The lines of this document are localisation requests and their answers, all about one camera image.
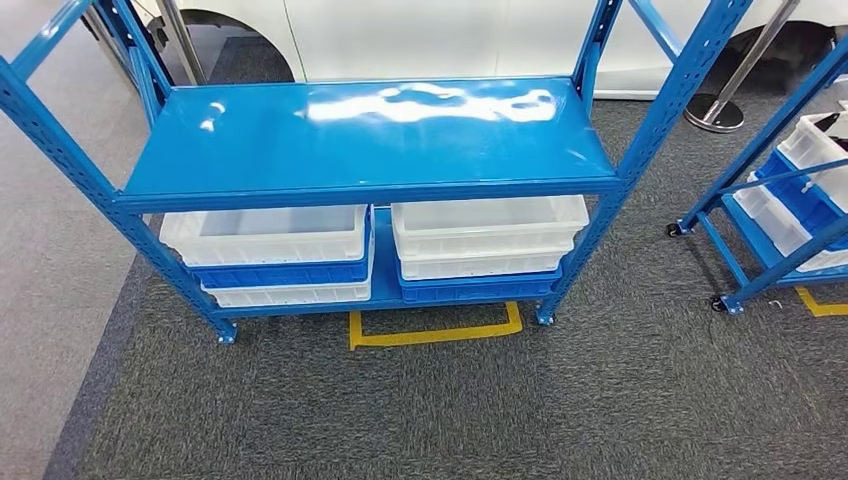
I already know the blue metal shelf rack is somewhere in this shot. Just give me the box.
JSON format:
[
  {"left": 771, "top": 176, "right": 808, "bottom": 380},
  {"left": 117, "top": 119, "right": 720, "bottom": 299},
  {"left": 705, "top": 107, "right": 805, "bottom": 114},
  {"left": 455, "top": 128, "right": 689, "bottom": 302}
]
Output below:
[{"left": 0, "top": 0, "right": 757, "bottom": 346}]

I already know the blue wheeled shelf rack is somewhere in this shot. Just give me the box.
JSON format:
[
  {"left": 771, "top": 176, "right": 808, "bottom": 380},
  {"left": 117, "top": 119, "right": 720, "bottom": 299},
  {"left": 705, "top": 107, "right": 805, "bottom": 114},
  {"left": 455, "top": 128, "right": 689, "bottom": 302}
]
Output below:
[{"left": 665, "top": 36, "right": 848, "bottom": 316}]

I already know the black plastic part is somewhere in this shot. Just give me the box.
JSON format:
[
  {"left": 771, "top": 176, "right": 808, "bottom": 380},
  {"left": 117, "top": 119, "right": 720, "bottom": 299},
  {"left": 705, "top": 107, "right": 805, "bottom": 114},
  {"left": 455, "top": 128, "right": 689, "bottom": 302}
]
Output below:
[{"left": 813, "top": 111, "right": 848, "bottom": 152}]

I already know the white car with red stripe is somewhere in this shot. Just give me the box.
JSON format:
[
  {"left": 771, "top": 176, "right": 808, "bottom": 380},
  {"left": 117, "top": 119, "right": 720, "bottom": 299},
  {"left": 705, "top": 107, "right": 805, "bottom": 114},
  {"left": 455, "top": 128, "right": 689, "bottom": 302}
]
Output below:
[{"left": 132, "top": 0, "right": 848, "bottom": 102}]

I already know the yellow floor tape marking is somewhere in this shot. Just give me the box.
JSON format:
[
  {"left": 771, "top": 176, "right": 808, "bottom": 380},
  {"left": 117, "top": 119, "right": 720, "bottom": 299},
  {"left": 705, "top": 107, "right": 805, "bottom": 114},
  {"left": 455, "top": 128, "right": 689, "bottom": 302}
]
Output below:
[{"left": 794, "top": 286, "right": 848, "bottom": 319}]

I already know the black-capped stanchion post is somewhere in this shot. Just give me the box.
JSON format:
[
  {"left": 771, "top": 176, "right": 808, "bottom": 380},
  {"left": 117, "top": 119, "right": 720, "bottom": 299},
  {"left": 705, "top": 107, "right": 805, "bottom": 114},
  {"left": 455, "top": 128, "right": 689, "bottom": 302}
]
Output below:
[{"left": 80, "top": 5, "right": 137, "bottom": 86}]

